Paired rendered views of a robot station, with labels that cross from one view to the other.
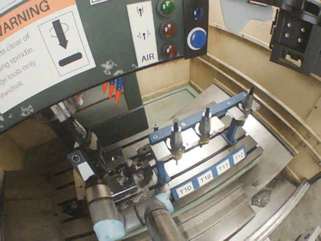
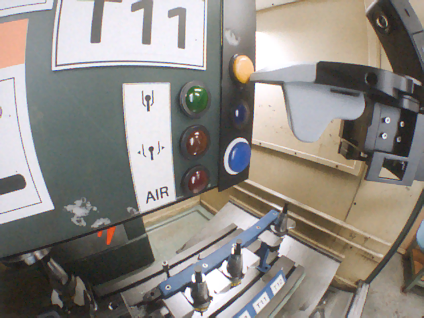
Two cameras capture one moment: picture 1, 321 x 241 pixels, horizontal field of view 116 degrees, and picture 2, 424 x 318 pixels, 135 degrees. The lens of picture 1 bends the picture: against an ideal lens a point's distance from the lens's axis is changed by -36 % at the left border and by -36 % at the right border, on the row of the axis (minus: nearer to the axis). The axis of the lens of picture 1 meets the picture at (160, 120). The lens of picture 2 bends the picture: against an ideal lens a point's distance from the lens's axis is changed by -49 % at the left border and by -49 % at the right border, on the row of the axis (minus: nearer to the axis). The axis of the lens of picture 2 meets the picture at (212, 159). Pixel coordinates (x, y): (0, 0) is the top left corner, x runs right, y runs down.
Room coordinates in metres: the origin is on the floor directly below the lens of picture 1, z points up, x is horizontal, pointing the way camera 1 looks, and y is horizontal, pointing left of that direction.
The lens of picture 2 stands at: (0.09, 0.00, 1.61)
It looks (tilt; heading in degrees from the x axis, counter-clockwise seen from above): 20 degrees down; 339
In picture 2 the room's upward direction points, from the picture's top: 1 degrees clockwise
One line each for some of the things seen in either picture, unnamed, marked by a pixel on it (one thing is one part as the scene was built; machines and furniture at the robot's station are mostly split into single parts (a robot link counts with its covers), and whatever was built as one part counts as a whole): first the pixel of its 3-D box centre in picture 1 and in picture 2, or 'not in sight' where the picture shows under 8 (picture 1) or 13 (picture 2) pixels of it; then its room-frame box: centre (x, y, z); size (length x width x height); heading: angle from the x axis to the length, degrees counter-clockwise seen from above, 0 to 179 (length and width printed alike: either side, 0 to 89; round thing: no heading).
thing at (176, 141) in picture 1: (176, 135); (199, 285); (0.27, -0.04, 1.26); 0.04 x 0.04 x 0.07
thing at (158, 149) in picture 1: (161, 151); (179, 307); (0.26, 0.01, 1.21); 0.07 x 0.05 x 0.01; 20
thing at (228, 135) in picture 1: (235, 121); (265, 245); (0.46, -0.38, 1.05); 0.10 x 0.05 x 0.30; 20
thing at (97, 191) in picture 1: (99, 194); not in sight; (0.13, 0.20, 1.22); 0.08 x 0.05 x 0.08; 110
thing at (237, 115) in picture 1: (236, 113); (269, 238); (0.37, -0.30, 1.21); 0.07 x 0.05 x 0.01; 20
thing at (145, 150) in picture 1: (159, 144); (172, 285); (0.47, 0.02, 0.93); 0.26 x 0.05 x 0.06; 115
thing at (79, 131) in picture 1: (76, 127); (53, 269); (0.32, 0.28, 1.31); 0.04 x 0.04 x 0.07
